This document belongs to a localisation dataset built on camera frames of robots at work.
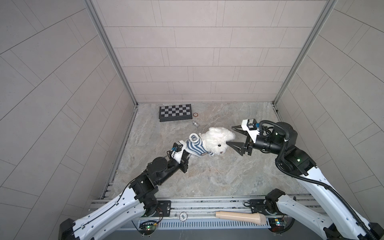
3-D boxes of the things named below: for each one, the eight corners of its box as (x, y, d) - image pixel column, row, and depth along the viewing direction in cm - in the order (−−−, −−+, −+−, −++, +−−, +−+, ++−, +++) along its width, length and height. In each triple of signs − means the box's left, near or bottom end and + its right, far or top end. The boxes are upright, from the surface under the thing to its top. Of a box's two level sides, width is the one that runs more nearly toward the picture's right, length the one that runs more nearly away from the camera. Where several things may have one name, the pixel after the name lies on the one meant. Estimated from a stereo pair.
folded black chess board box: (158, 121, 107) (157, 118, 104) (161, 107, 116) (160, 104, 113) (192, 121, 107) (191, 118, 104) (192, 107, 116) (192, 104, 113)
